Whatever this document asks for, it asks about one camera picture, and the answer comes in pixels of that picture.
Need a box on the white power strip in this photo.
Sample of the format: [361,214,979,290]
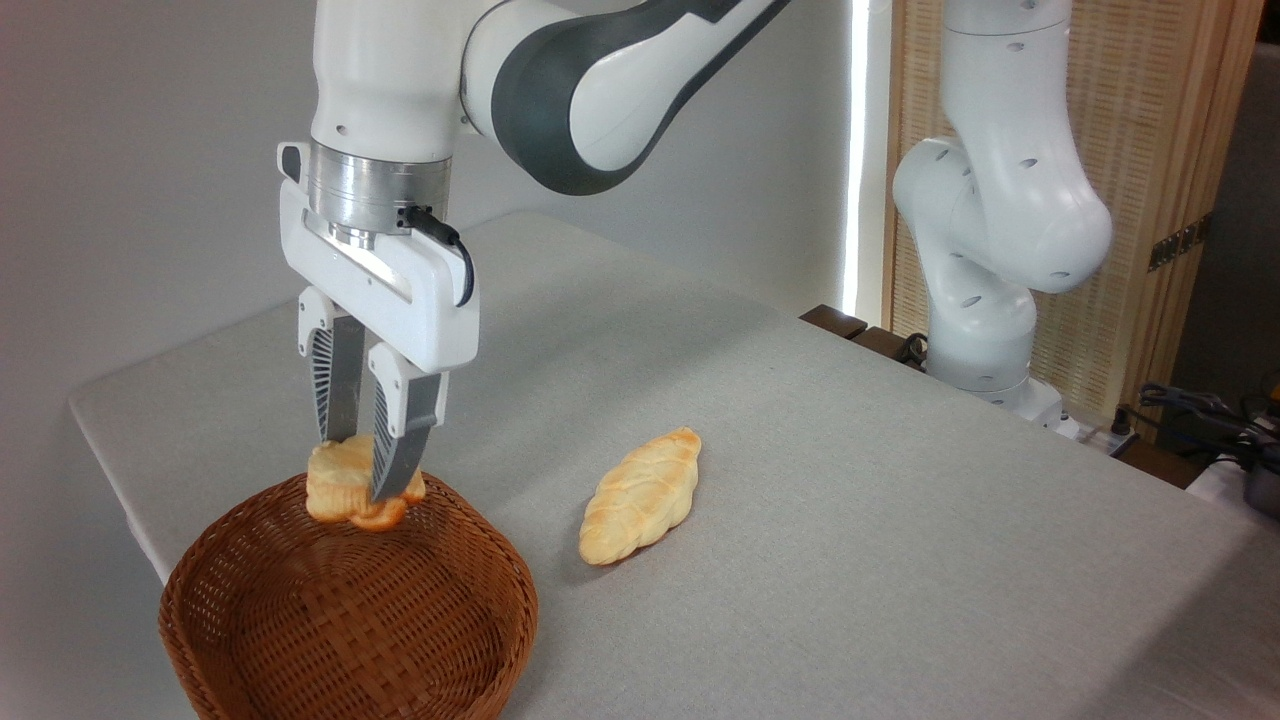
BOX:
[1072,420,1141,458]

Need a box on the small round bread roll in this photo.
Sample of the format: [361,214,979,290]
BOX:
[305,433,428,532]

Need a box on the grey tablecloth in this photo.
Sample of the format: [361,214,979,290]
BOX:
[68,210,1280,720]

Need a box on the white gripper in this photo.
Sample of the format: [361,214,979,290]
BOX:
[277,142,481,504]

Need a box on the brown woven wicker basket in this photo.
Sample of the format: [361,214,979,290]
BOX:
[158,470,540,720]

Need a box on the black metal screen hinge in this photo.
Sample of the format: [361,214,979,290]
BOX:
[1147,214,1214,273]

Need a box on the light wooden slatted screen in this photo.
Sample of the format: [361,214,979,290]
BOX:
[882,0,1267,443]

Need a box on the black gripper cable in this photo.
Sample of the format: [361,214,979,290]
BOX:
[397,205,477,308]

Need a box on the long braided bread loaf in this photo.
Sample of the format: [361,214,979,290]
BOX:
[578,427,703,567]

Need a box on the black cable bundle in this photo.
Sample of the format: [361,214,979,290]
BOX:
[1138,381,1280,471]

